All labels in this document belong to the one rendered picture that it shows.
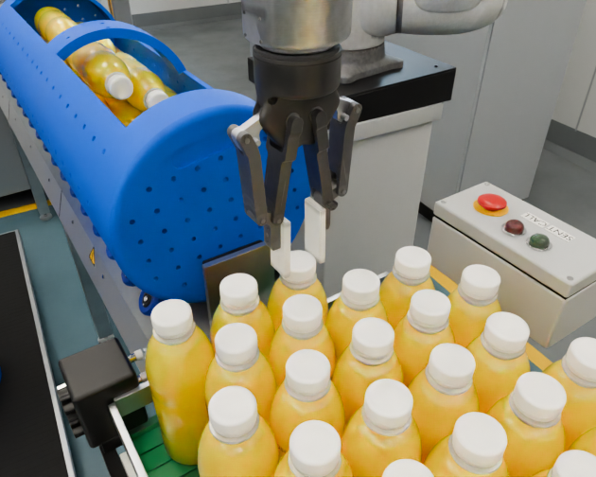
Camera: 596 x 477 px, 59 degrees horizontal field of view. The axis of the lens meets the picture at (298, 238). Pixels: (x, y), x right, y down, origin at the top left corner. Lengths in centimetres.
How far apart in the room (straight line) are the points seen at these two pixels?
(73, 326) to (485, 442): 193
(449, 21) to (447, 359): 84
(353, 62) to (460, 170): 127
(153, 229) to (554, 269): 46
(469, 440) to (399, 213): 101
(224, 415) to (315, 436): 7
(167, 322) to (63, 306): 183
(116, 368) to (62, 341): 155
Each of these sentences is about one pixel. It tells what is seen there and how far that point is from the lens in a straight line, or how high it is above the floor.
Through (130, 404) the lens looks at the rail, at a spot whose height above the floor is 96.
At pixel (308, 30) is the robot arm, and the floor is 136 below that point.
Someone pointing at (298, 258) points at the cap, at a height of 111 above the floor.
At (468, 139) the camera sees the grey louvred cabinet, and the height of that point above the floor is 51.
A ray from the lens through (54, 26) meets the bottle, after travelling 125.
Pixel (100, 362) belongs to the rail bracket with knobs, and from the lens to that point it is 65.
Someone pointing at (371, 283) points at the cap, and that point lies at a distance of 55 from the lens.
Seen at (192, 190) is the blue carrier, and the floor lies 114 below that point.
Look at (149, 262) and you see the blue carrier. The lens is 68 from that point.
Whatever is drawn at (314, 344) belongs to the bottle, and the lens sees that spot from 53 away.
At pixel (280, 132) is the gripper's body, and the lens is 48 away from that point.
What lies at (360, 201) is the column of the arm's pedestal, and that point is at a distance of 129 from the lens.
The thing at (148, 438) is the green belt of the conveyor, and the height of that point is 90.
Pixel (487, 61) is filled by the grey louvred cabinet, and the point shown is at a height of 83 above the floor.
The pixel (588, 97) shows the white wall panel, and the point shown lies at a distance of 353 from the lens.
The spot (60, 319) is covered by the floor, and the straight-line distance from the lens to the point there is 229.
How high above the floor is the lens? 147
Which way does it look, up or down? 36 degrees down
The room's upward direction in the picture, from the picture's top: straight up
